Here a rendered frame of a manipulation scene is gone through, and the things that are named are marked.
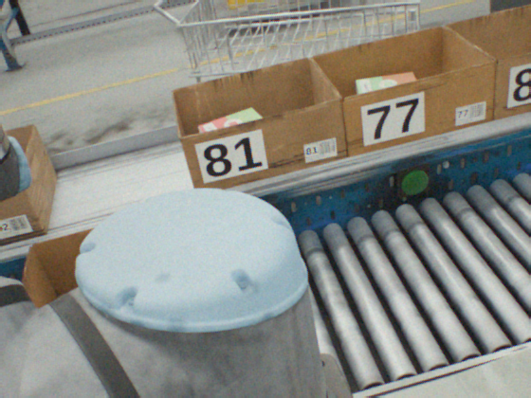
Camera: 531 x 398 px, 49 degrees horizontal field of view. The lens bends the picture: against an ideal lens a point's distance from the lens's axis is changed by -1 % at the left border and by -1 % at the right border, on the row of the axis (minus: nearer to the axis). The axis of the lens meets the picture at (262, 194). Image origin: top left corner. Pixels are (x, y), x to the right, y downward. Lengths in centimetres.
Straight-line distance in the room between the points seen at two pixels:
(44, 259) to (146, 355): 112
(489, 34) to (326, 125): 65
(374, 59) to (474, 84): 33
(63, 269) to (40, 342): 111
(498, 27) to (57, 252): 135
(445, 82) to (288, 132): 40
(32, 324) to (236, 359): 13
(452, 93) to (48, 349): 129
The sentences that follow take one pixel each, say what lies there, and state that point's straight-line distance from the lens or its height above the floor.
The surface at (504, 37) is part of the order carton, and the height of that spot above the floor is 97.
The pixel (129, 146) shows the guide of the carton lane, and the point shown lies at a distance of 175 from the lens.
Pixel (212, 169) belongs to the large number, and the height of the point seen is 95.
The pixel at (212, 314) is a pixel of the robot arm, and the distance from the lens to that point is 35.
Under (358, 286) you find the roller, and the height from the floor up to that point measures 75.
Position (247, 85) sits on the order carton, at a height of 101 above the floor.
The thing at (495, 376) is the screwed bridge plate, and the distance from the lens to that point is 118.
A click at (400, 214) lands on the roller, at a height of 74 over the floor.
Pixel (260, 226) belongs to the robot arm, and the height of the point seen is 145.
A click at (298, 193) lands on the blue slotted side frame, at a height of 86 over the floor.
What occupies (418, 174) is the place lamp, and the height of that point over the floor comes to 84.
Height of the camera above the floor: 169
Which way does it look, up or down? 34 degrees down
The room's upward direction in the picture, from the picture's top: 12 degrees counter-clockwise
